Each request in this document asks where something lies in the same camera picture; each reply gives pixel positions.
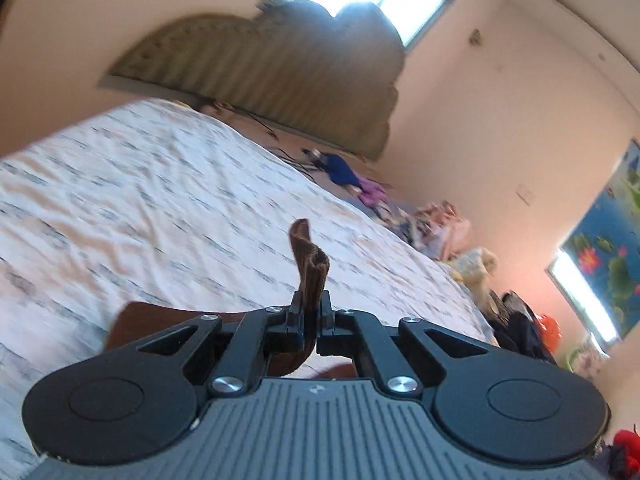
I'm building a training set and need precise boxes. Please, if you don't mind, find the green padded headboard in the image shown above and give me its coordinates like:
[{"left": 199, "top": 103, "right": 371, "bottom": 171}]
[{"left": 100, "top": 0, "right": 407, "bottom": 161}]

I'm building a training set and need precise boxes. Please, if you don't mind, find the blue garment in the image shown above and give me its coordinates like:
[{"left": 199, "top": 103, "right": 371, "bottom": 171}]
[{"left": 320, "top": 152, "right": 362, "bottom": 189}]

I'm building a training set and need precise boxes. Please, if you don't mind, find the pink clothes pile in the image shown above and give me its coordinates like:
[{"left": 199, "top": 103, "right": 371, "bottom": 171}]
[{"left": 385, "top": 200, "right": 473, "bottom": 262}]

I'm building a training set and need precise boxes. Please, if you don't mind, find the lotus print curtain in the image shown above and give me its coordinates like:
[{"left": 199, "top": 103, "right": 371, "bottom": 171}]
[{"left": 562, "top": 140, "right": 640, "bottom": 342}]

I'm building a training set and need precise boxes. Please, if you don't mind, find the purple garment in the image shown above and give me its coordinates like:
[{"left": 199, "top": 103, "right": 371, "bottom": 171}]
[{"left": 357, "top": 180, "right": 387, "bottom": 207}]

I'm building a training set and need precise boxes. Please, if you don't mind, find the orange bag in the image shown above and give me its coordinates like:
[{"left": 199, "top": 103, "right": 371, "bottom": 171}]
[{"left": 537, "top": 314, "right": 562, "bottom": 357}]

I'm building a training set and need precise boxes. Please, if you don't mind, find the bed with white patterned sheet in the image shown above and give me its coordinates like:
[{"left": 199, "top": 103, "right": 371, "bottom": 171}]
[{"left": 0, "top": 97, "right": 493, "bottom": 471}]

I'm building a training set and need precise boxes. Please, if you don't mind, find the brown fleece cloth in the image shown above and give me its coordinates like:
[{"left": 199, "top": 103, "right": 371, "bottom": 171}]
[{"left": 103, "top": 218, "right": 357, "bottom": 380}]

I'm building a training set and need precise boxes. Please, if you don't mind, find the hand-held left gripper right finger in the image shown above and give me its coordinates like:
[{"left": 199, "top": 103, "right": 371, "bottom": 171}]
[{"left": 318, "top": 291, "right": 496, "bottom": 395}]

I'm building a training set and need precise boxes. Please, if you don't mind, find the small side window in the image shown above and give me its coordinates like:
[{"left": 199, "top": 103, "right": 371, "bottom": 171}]
[{"left": 546, "top": 249, "right": 621, "bottom": 347}]

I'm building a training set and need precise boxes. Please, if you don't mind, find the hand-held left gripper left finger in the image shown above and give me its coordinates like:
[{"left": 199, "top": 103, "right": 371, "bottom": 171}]
[{"left": 137, "top": 291, "right": 307, "bottom": 397}]

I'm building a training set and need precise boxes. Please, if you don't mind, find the red plush toy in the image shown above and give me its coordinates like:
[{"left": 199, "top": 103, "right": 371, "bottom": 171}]
[{"left": 611, "top": 425, "right": 640, "bottom": 467}]

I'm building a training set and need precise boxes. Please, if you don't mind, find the black cable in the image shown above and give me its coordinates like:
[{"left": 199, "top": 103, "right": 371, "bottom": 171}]
[{"left": 250, "top": 115, "right": 326, "bottom": 173}]

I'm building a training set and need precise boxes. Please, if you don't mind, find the cream quilted cloth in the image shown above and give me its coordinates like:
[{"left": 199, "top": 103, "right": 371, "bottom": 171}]
[{"left": 450, "top": 247, "right": 499, "bottom": 311}]

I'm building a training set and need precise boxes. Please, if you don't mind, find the dark clothes pile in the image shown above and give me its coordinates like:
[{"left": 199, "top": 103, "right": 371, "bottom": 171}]
[{"left": 487, "top": 290, "right": 557, "bottom": 366}]

